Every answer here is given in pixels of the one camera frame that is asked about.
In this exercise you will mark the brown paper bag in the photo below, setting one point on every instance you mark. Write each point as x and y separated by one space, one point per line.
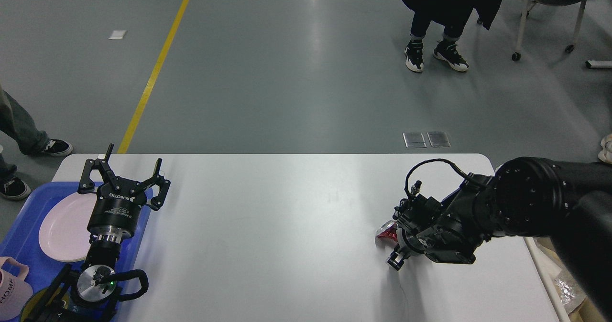
552 266

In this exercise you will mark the white paper on floor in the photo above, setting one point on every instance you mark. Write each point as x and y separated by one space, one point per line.
117 34

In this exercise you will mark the person in black coat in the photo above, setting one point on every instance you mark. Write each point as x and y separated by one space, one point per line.
453 15

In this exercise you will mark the metal floor plate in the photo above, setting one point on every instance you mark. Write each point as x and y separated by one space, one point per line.
439 139
414 140

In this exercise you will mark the dark teal mug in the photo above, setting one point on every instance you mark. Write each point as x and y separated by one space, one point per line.
46 316

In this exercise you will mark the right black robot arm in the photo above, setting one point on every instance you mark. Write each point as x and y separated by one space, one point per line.
567 202

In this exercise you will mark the white bar on floor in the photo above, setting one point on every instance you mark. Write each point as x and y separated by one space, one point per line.
598 64

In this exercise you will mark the shoe at right edge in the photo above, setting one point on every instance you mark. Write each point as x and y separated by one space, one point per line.
605 154

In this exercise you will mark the aluminium foil sheet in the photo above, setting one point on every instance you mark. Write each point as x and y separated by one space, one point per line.
570 293

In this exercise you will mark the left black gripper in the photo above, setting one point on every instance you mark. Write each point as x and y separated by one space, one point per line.
119 209

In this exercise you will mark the red foil wrapper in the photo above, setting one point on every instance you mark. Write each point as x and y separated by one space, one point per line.
388 231

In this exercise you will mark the left metal floor plate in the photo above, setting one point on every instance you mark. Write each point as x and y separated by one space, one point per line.
414 140

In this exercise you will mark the right metal floor plate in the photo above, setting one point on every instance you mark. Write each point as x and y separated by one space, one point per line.
439 139

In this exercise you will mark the pink mug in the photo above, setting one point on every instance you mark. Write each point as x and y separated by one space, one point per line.
14 290

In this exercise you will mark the beige plastic bin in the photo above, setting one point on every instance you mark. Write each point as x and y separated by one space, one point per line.
549 288

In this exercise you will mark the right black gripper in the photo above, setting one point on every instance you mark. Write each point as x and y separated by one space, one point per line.
409 245

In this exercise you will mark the shoe at edge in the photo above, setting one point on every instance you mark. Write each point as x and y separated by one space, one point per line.
18 124
11 187
605 154

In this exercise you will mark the pink plate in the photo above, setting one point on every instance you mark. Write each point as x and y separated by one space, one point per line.
63 234

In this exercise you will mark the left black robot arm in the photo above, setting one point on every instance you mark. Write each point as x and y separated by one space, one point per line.
93 292

